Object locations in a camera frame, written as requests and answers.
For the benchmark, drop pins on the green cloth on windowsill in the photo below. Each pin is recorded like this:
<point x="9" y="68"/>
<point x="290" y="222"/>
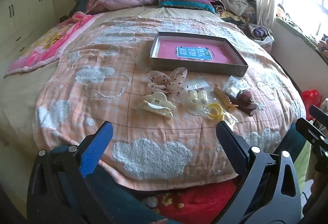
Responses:
<point x="297" y="30"/>

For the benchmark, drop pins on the yellow hair clip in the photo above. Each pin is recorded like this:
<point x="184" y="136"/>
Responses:
<point x="216" y="111"/>

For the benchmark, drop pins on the fabric bag of clothes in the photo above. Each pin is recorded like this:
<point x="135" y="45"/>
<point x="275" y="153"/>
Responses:
<point x="261" y="34"/>

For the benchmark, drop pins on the cream hair claw clip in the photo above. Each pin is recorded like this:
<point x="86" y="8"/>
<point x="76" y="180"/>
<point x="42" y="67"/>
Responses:
<point x="156" y="109"/>

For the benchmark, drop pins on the red bag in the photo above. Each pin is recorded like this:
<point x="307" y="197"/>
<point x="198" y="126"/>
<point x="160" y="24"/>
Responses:
<point x="311" y="101"/>

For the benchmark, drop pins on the grey cardboard box pink inside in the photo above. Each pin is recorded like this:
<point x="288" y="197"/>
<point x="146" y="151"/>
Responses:
<point x="174" y="49"/>

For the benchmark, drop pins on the pearl hair clips in packet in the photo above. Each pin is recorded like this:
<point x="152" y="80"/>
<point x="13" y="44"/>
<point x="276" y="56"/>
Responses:
<point x="197" y="98"/>

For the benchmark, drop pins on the pile of clothes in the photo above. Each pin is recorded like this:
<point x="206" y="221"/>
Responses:
<point x="230" y="1"/>

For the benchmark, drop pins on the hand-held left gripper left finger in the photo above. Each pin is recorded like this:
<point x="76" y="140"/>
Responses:
<point x="96" y="148"/>

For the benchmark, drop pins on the earrings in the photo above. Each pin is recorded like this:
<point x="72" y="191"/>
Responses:
<point x="238" y="84"/>

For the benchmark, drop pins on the amber wavy hair clip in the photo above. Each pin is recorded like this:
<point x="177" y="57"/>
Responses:
<point x="222" y="96"/>

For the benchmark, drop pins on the cream wardrobe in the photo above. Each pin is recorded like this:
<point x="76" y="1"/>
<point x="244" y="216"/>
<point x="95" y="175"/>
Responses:
<point x="25" y="8"/>

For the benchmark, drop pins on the light green cloth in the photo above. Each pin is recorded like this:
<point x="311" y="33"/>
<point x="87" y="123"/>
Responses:
<point x="303" y="162"/>

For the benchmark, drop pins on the striped pillow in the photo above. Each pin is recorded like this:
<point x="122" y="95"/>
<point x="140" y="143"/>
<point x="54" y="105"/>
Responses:
<point x="187" y="2"/>

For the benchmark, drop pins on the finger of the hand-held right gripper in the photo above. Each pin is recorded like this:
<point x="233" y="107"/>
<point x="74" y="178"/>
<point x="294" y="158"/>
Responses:
<point x="308" y="130"/>
<point x="319" y="114"/>

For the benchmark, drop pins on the pink plush hair clip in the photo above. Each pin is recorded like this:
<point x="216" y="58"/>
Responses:
<point x="246" y="96"/>

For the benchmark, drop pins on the clear packet with white card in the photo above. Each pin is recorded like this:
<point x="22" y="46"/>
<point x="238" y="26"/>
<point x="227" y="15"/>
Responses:
<point x="198" y="84"/>

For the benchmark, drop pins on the pink cartoon blanket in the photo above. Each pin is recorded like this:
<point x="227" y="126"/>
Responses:
<point x="56" y="39"/>

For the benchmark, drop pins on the peach cloud blanket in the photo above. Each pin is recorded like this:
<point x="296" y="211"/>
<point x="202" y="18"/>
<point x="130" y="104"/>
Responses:
<point x="102" y="101"/>

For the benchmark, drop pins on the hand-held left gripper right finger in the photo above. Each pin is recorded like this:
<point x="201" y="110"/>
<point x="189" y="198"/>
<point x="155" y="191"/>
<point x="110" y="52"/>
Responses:
<point x="232" y="148"/>

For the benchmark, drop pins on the beige bed sheet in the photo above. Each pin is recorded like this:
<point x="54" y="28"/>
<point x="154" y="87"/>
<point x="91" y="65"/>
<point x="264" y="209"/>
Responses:
<point x="18" y="90"/>

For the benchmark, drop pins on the dark red hair clip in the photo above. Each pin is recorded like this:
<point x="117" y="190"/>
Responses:
<point x="246" y="107"/>

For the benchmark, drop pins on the dotted fabric bow scrunchie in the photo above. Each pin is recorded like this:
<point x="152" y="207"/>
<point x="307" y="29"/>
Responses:
<point x="176" y="80"/>

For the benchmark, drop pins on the person's dark teal clothing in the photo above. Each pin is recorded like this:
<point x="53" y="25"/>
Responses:
<point x="120" y="195"/>

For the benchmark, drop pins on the red floral cloth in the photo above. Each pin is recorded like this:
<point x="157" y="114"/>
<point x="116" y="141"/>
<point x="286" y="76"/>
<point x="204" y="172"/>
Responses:
<point x="199" y="201"/>

